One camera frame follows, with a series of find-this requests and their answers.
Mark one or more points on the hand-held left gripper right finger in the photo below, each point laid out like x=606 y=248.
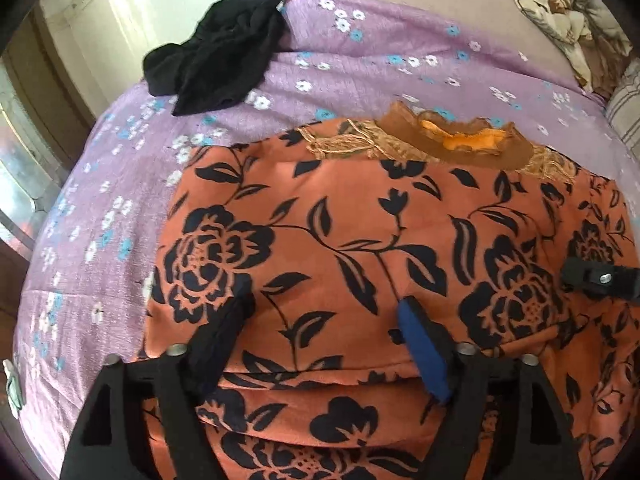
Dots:
x=426 y=347

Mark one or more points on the beige mattress cover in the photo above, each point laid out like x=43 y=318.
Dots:
x=450 y=2

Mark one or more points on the striped pillow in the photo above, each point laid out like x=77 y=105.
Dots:
x=625 y=105

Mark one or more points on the wooden framed glass door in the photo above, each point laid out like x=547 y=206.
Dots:
x=30 y=160

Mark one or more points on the purple floral bedsheet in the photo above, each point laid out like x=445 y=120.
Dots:
x=375 y=55

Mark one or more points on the beige patterned blanket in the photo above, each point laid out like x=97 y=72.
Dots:
x=560 y=20

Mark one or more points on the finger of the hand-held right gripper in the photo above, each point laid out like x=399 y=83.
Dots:
x=595 y=277

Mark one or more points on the orange black floral garment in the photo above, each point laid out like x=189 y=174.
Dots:
x=350 y=210

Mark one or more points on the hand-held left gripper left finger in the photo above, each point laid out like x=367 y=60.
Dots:
x=220 y=340

